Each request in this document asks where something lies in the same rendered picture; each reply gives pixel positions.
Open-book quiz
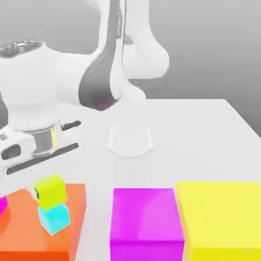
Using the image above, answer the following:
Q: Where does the large orange box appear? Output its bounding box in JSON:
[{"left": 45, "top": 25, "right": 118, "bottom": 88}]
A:
[{"left": 0, "top": 182, "right": 87, "bottom": 261}]

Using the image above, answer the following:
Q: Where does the small magenta cube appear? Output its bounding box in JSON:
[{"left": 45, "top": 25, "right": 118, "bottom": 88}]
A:
[{"left": 0, "top": 196, "right": 9, "bottom": 216}]

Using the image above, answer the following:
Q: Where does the small cyan cube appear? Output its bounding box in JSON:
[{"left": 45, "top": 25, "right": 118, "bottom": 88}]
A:
[{"left": 37, "top": 203, "right": 71, "bottom": 237}]

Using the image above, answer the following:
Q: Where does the small lime cube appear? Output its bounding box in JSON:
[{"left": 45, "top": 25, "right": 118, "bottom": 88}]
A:
[{"left": 33, "top": 174, "right": 68, "bottom": 211}]

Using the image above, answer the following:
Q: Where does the large yellow box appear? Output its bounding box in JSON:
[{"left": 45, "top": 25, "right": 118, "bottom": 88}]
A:
[{"left": 175, "top": 181, "right": 261, "bottom": 261}]

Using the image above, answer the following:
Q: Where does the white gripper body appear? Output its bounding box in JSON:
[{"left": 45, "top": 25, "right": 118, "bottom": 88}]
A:
[{"left": 0, "top": 141, "right": 82, "bottom": 197}]

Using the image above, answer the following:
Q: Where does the large magenta box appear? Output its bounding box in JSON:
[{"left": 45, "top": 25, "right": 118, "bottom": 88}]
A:
[{"left": 109, "top": 188, "right": 186, "bottom": 261}]

